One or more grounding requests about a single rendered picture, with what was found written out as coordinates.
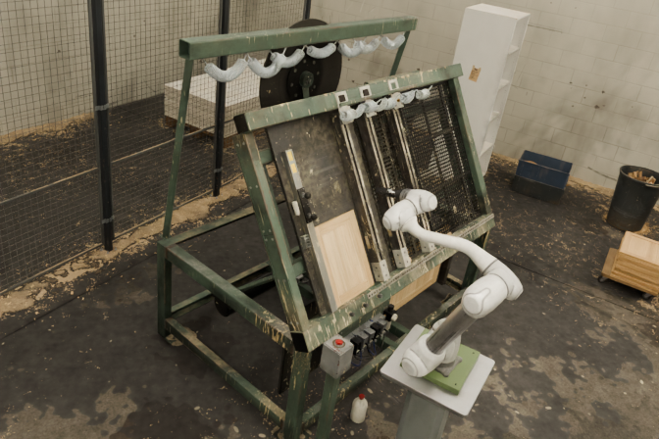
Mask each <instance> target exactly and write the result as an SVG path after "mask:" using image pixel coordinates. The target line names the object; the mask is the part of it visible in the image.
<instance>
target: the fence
mask: <svg viewBox="0 0 659 439"><path fill-rule="evenodd" d="M290 151H291V154H292V158H293V160H292V161H290V160H289V158H288V155H287V152H290ZM281 155H282V159H283V162H284V165H285V169H286V172H287V176H288V179H289V183H290V186H291V190H292V193H293V196H294V200H295V201H297V204H298V207H299V211H300V215H299V217H300V219H301V223H302V226H303V230H304V233H305V234H308V235H309V238H310V242H311V245H312V246H311V247H309V250H310V254H311V257H312V261H313V264H314V268H315V271H316V274H317V277H318V280H319V284H320V287H321V291H322V294H323V298H324V301H325V304H326V308H327V311H328V313H333V312H335V311H336V310H338V308H337V304H336V302H335V299H334V295H333V292H332V288H331V285H330V279H329V275H328V272H327V268H326V265H325V261H324V258H323V254H322V251H321V248H320V244H319V241H318V237H317V234H316V230H315V227H314V224H313V222H310V223H307V222H306V220H305V217H304V213H303V210H302V206H301V203H300V199H299V196H298V192H297V189H299V188H302V187H303V186H302V183H301V179H300V176H299V172H298V169H297V166H296V163H295V159H294V156H293V152H292V149H290V150H286V151H283V152H281ZM292 164H295V167H296V170H297V172H295V173H293V171H292V168H291V165H292Z"/></svg>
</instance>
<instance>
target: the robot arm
mask: <svg viewBox="0 0 659 439"><path fill-rule="evenodd" d="M376 192H377V193H379V194H381V195H386V197H388V196H389V197H391V198H395V199H396V201H397V202H398V203H396V204H395V205H393V206H392V207H391V208H390V209H389V210H387V211H386V213H385V214H384V216H383V219H382V223H383V225H384V227H385V228H386V229H388V230H392V231H395V230H401V231H402V232H404V231H406V232H409V233H410V234H412V235H413V236H415V237H416V238H418V239H420V240H423V241H426V242H430V243H432V244H436V245H440V246H444V247H447V248H451V249H455V250H458V251H461V252H463V253H465V254H466V255H468V256H469V257H470V258H471V259H472V261H473V262H474V263H475V265H476V266H477V267H478V269H479V270H480V272H481V273H482V275H483V277H482V278H480V279H478V280H477V281H475V282H474V283H473V284H472V285H471V286H469V287H468V288H467V289H466V291H465V292H464V295H463V297H462V301H461V304H460V305H459V306H458V307H457V308H456V309H455V310H454V311H453V312H452V313H451V314H450V315H449V316H448V317H447V318H442V319H440V320H438V321H437V322H436V323H435V324H434V325H433V327H432V329H431V330H430V331H429V332H428V334H425V335H423V336H422V337H420V338H419V339H418V340H417V341H416V342H415V343H414V344H413V345H411V346H410V347H409V348H408V349H407V350H406V351H405V352H404V354H403V357H402V361H401V362H402V367H403V369H404V370H405V372H406V373H407V374H409V375H410V376H413V377H422V376H425V375H427V374H428V373H430V372H431V371H433V370H436V371H437V372H439V373H440V374H442V375H443V376H444V377H448V376H449V373H450V372H451V371H452V370H453V369H454V368H455V366H457V365H458V364H459V363H461V362H462V360H463V359H462V358H461V357H459V356H457V354H458V351H459V347H460V342H461V334H462V333H463V332H464V331H465V330H466V329H467V328H468V327H469V326H470V325H471V324H472V323H473V322H474V321H475V320H476V319H477V318H481V317H485V316H486V315H487V314H489V313H490V312H491V311H493V310H494V309H495V308H496V307H497V306H498V305H499V304H500V303H501V302H502V301H503V300H504V299H505V298H506V299H507V300H516V299H517V298H518V297H519V296H520V294H521V293H522V292H523V286H522V284H521V282H520V281H519V279H518V278H517V276H516V275H515V274H514V273H513V272H512V271H511V270H509V269H508V268H507V267H506V266H505V265H504V264H502V263H501V262H500V261H498V260H497V259H496V258H494V257H493V256H491V255H489V254H488V253H487V252H486V251H485V250H483V249H482V248H480V247H479V246H478V245H476V244H474V243H472V242H470V241H468V240H466V239H463V238H459V237H455V236H450V235H446V234H441V233H437V232H432V231H428V230H425V229H423V228H421V227H420V226H419V225H418V223H417V217H416V215H419V214H421V213H424V212H429V211H432V210H434V209H435V208H436V205H437V200H436V197H435V196H434V195H433V194H432V193H430V192H429V191H426V190H421V189H416V190H414V189H409V188H406V189H399V190H391V188H385V187H382V188H380V187H377V189H376Z"/></svg>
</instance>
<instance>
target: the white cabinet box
mask: <svg viewBox="0 0 659 439"><path fill-rule="evenodd" d="M530 15H531V14H530V13H525V12H520V11H516V10H511V9H506V8H502V7H497V6H492V5H487V4H484V3H481V4H479V5H475V6H471V7H467V8H466V9H465V13H464V18H463V21H462V25H461V30H460V34H459V38H458V43H457V47H456V52H455V56H454V60H453V65H455V64H459V63H461V67H462V71H463V75H462V76H459V77H458V78H459V82H460V86H461V90H462V94H463V98H464V102H465V106H466V110H467V114H468V118H469V122H470V126H471V130H472V134H473V137H474V141H475V145H476V149H477V153H478V157H479V161H480V165H481V169H482V175H485V173H486V171H487V167H488V163H489V160H490V156H491V153H492V149H493V146H494V142H495V138H496V135H497V131H498V128H499V125H500V122H501V118H502V114H503V111H504V107H505V104H506V100H507V96H508V93H509V89H510V86H511V82H512V79H513V75H514V71H515V68H516V65H517V62H518V58H519V55H520V51H521V47H522V44H523V40H524V37H525V33H526V30H527V26H528V22H529V19H530Z"/></svg>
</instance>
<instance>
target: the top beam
mask: <svg viewBox="0 0 659 439"><path fill-rule="evenodd" d="M462 75H463V71H462V67H461V63H459V64H455V65H450V66H446V67H441V68H437V69H433V70H428V71H424V72H420V73H412V74H408V75H403V76H400V77H395V78H391V79H387V80H382V81H378V82H374V83H369V84H365V85H361V86H356V87H352V88H347V89H343V90H339V91H334V92H331V93H327V94H322V95H318V96H314V97H309V98H305V99H300V100H296V101H292V102H287V103H283V104H279V105H274V106H271V107H267V108H262V109H258V110H253V111H249V112H245V113H242V114H239V115H236V116H233V120H234V123H235V126H236V130H237V133H238V134H242V133H245V132H249V131H254V130H258V129H261V128H265V127H269V126H273V125H277V124H280V123H284V122H291V121H295V120H298V119H302V118H306V117H310V116H314V115H317V114H320V113H324V112H328V111H332V110H336V109H338V107H337V104H336V100H335V97H334V93H337V92H341V91H346V94H347V98H348V101H351V100H355V99H359V98H361V95H360V91H359V87H363V86H367V85H369V86H370V89H371V93H372V95H375V94H378V93H382V92H385V91H389V88H388V84H387V82H388V81H389V80H393V79H397V83H398V86H399V88H401V87H405V86H409V85H413V84H417V83H421V82H425V81H429V80H433V79H437V78H440V81H445V80H448V79H451V78H455V77H459V76H462ZM440 81H438V82H440Z"/></svg>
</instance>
